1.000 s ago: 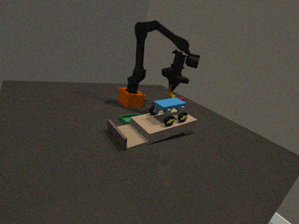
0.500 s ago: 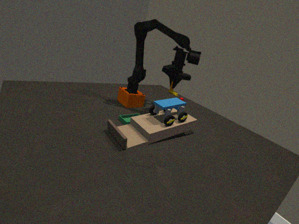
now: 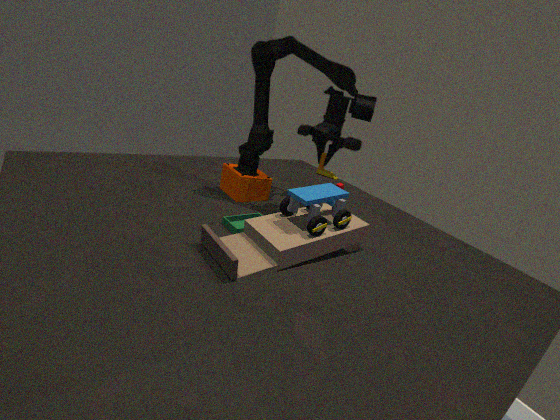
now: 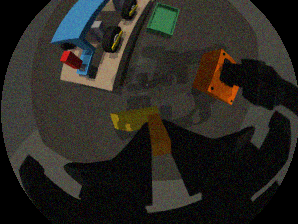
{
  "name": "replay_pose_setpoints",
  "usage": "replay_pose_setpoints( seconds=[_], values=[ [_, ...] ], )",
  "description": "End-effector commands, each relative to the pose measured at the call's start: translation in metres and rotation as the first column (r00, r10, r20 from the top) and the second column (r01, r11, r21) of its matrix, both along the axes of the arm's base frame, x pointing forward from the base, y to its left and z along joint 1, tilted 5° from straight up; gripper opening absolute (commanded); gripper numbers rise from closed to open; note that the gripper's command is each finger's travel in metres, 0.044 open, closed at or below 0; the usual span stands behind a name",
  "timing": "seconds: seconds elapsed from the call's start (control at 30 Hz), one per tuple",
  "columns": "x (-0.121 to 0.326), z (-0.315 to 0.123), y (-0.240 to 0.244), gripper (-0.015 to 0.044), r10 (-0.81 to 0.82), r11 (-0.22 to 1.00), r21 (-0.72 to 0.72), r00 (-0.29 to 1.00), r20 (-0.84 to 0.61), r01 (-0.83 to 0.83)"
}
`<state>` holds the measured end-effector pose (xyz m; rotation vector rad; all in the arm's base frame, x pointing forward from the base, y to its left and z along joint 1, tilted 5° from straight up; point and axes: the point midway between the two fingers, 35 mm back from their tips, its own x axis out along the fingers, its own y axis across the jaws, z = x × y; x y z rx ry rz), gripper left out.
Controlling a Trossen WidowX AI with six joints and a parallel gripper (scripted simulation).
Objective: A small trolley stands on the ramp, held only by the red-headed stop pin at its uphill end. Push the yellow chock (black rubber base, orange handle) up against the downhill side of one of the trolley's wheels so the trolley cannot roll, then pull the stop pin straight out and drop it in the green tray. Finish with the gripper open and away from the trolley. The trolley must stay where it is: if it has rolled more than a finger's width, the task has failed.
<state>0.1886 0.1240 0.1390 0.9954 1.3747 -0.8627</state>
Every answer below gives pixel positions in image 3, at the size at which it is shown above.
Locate tan wooden ramp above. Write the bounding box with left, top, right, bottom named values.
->
left=201, top=203, right=369, bottom=282

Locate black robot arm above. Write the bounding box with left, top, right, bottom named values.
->
left=233, top=36, right=377, bottom=176

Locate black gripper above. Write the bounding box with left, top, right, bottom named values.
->
left=297, top=111, right=361, bottom=166

